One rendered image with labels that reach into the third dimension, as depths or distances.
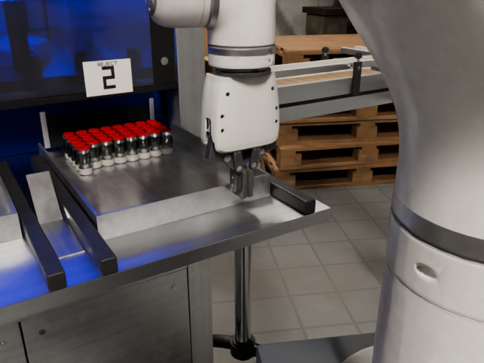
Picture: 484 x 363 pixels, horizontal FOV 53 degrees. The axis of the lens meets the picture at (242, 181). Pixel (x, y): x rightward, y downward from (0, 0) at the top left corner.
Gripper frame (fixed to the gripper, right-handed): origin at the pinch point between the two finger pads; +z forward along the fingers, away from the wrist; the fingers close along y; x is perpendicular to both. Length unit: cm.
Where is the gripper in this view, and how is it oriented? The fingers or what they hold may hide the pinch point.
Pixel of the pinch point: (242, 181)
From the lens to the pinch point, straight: 67.9
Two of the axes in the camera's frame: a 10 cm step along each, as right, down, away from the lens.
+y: -8.5, 2.0, -4.9
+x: 5.3, 3.2, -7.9
